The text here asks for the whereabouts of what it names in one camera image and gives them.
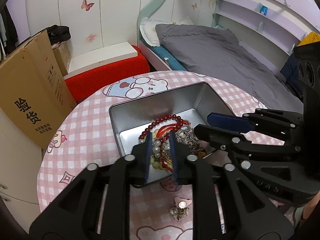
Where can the small cardboard box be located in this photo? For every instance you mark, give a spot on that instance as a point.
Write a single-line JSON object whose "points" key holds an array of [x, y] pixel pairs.
{"points": [[61, 60]]}

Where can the pale blue bottle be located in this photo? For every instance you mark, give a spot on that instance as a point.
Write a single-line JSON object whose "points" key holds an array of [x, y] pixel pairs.
{"points": [[261, 26]]}

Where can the blue box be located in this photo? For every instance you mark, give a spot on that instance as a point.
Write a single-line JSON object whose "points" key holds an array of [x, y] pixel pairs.
{"points": [[262, 8]]}

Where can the grey metal tin box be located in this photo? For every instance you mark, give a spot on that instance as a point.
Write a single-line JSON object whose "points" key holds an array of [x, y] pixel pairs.
{"points": [[155, 105]]}

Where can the person's right forearm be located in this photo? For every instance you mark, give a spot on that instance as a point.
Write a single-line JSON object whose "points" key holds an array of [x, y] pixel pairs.
{"points": [[311, 205]]}

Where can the yellow and navy jacket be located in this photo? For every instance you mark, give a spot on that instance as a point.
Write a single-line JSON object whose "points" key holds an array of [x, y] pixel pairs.
{"points": [[290, 67]]}

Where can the large cardboard box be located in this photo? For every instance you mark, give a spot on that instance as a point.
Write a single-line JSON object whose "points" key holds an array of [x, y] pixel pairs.
{"points": [[30, 85]]}

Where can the white wardrobe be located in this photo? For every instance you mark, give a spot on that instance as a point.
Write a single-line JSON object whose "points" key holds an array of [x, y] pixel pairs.
{"points": [[112, 12]]}

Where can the faded pink butterfly sticker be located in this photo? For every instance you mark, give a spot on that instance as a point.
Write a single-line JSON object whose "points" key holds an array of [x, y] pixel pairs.
{"points": [[91, 38]]}

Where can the white board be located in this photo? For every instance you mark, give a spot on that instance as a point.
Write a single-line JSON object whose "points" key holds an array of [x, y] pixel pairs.
{"points": [[105, 55]]}

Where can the lilac wall shelves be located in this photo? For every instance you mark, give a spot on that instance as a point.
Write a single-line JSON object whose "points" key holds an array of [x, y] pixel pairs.
{"points": [[235, 17]]}

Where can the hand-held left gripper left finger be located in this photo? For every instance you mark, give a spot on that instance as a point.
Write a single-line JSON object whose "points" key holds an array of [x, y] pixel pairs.
{"points": [[148, 155]]}

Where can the round table, pink checked cloth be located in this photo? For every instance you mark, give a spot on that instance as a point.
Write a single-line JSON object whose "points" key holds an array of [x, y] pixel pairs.
{"points": [[82, 130]]}

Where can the red bench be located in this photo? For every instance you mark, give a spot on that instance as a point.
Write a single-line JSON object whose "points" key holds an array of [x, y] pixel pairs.
{"points": [[105, 75]]}

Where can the teal bed mat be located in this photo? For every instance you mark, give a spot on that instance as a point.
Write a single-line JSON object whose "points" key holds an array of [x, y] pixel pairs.
{"points": [[170, 58]]}

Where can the white pillow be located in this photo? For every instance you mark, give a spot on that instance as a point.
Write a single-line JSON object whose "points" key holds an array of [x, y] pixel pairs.
{"points": [[150, 31]]}

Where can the mint green bunk bed frame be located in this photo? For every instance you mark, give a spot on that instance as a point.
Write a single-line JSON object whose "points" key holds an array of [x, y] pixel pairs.
{"points": [[150, 7]]}

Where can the black clothes pile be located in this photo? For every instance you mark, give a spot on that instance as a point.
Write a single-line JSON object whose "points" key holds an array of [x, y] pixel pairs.
{"points": [[58, 33]]}

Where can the white low cabinet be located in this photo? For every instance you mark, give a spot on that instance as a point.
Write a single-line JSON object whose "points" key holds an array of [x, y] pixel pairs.
{"points": [[15, 160]]}

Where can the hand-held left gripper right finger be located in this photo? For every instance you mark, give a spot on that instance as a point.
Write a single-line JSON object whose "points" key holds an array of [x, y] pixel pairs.
{"points": [[173, 155]]}

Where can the row of hanging clothes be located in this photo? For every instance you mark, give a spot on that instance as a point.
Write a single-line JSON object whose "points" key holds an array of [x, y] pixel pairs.
{"points": [[10, 27]]}

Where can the pearl earrings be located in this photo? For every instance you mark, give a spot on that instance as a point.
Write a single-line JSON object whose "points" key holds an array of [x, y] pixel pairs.
{"points": [[178, 212]]}

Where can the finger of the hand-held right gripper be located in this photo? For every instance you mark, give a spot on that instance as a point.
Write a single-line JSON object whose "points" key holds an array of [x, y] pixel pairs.
{"points": [[230, 122], [212, 135]]}

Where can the grey blanket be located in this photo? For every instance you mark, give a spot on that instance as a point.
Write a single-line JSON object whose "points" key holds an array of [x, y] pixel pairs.
{"points": [[212, 52]]}

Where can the small pink butterfly sticker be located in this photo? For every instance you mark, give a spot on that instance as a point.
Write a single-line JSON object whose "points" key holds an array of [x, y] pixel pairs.
{"points": [[194, 5]]}

